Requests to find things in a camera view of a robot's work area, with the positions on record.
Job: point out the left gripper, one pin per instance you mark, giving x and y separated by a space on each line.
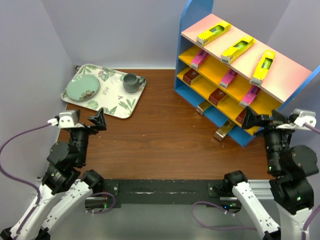
99 120

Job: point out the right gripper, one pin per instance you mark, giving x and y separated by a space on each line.
251 118

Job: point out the red 3D toothpaste box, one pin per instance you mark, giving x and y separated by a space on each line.
240 118
216 96

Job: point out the teal green tea toothpaste box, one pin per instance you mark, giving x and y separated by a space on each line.
223 131

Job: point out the small pink toothpaste box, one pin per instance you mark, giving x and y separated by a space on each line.
228 78

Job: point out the yellow toothpaste box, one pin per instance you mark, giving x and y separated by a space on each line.
262 68
237 49
213 33

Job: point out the dark red toothpaste box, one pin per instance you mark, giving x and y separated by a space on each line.
191 76

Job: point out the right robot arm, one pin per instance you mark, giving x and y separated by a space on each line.
289 166

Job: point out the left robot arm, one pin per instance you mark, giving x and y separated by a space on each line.
61 188

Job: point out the blue shelf with coloured boards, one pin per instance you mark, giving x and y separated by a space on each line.
284 81

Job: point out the mint green ceramic plate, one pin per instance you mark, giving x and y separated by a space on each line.
82 87

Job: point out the grey ceramic mug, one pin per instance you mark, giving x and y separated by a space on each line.
132 83

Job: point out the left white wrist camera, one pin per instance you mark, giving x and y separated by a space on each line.
65 120

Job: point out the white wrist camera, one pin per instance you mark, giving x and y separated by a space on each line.
301 119
65 120

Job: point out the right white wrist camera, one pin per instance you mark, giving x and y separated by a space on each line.
301 119

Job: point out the black mounting base plate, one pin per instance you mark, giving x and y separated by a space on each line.
169 192

